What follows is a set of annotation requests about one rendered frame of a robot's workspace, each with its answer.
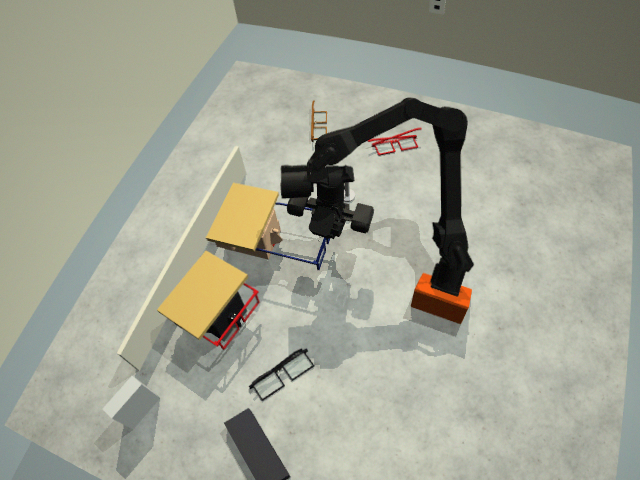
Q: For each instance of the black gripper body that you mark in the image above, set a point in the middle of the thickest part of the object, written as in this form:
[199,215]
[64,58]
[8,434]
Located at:
[360,218]

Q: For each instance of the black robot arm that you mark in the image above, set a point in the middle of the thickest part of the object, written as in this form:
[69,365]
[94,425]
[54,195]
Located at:
[449,126]

